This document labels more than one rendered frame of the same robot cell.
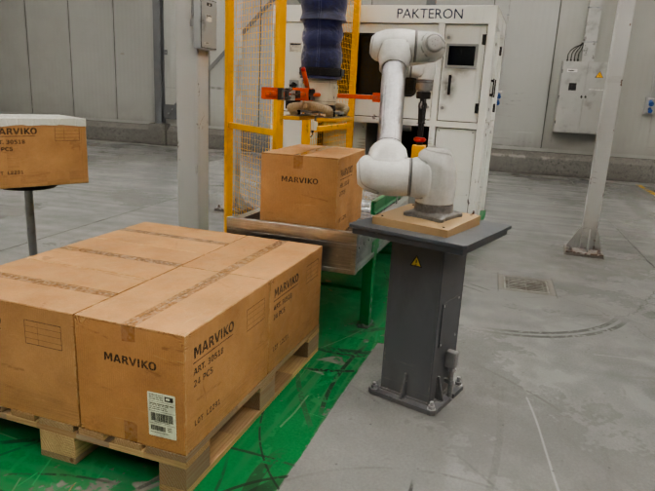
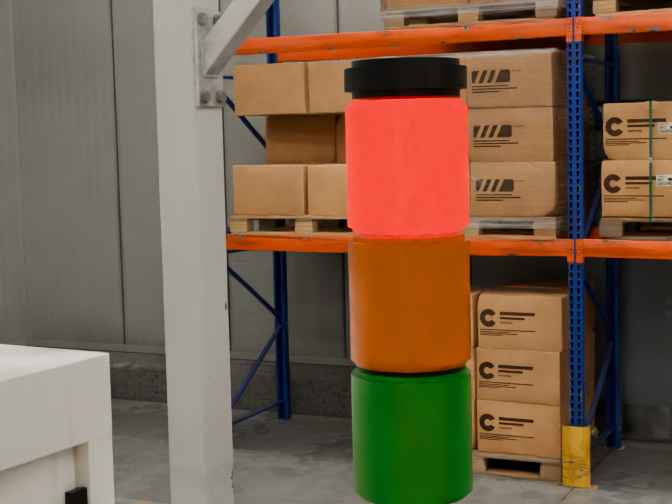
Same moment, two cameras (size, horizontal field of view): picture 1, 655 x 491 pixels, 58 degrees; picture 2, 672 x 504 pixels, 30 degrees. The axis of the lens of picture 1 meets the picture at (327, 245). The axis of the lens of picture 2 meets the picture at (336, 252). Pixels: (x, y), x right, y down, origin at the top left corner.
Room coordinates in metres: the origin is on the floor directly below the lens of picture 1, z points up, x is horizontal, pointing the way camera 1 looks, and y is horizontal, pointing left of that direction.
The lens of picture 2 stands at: (4.11, 0.70, 2.31)
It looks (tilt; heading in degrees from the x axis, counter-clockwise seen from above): 5 degrees down; 281
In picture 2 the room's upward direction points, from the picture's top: 1 degrees counter-clockwise
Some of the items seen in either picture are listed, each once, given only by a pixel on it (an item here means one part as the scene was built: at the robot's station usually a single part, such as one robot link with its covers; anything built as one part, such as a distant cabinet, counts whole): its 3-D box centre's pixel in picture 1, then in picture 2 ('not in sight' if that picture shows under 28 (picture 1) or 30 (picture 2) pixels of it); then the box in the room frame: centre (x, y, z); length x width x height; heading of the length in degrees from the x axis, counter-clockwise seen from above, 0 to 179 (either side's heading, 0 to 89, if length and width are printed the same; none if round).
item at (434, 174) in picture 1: (434, 174); not in sight; (2.36, -0.41, 0.95); 0.18 x 0.16 x 0.22; 84
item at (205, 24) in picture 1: (206, 24); not in sight; (3.85, 0.82, 1.62); 0.20 x 0.05 x 0.30; 162
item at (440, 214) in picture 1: (436, 207); not in sight; (2.38, -0.43, 0.81); 0.22 x 0.18 x 0.06; 140
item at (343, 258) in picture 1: (289, 250); not in sight; (2.85, 0.19, 0.47); 0.70 x 0.03 x 0.15; 72
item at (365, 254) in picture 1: (403, 212); not in sight; (3.86, -0.49, 0.50); 2.31 x 0.05 x 0.19; 162
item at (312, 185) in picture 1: (315, 187); not in sight; (3.19, 0.08, 0.75); 0.60 x 0.40 x 0.40; 165
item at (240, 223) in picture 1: (290, 230); not in sight; (2.86, 0.19, 0.58); 0.70 x 0.03 x 0.06; 72
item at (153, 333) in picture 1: (160, 308); not in sight; (2.32, 0.68, 0.34); 1.20 x 1.00 x 0.40; 162
